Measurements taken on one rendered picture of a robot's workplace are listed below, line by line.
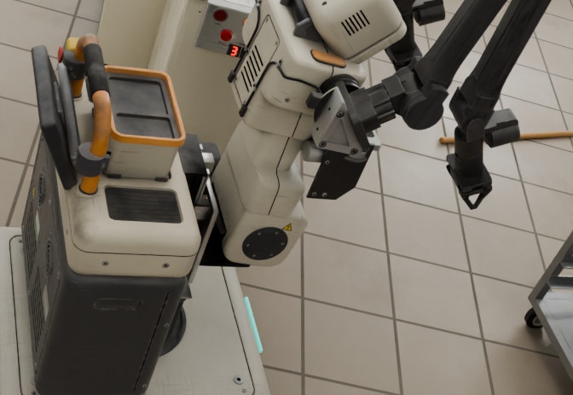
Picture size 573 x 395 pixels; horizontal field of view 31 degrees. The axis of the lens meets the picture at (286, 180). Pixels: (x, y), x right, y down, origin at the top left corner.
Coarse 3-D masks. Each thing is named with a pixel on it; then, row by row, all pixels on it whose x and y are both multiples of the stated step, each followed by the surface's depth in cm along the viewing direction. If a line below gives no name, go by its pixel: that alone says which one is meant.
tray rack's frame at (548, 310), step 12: (540, 300) 327; (552, 300) 329; (564, 300) 331; (540, 312) 325; (552, 312) 325; (564, 312) 327; (552, 324) 320; (564, 324) 322; (552, 336) 318; (564, 336) 318; (564, 348) 314; (564, 360) 312
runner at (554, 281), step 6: (552, 276) 321; (558, 276) 322; (564, 276) 323; (570, 276) 324; (552, 282) 323; (558, 282) 324; (564, 282) 325; (570, 282) 326; (552, 288) 321; (558, 288) 322; (564, 288) 323; (570, 288) 324
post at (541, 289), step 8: (568, 240) 314; (560, 248) 318; (568, 248) 314; (560, 256) 317; (552, 264) 321; (560, 264) 318; (544, 272) 324; (552, 272) 321; (560, 272) 321; (544, 280) 324; (536, 288) 327; (544, 288) 325; (536, 296) 327
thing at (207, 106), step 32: (192, 0) 267; (224, 0) 267; (160, 32) 334; (192, 32) 273; (160, 64) 304; (192, 64) 279; (224, 64) 280; (192, 96) 286; (224, 96) 286; (192, 128) 293; (224, 128) 293
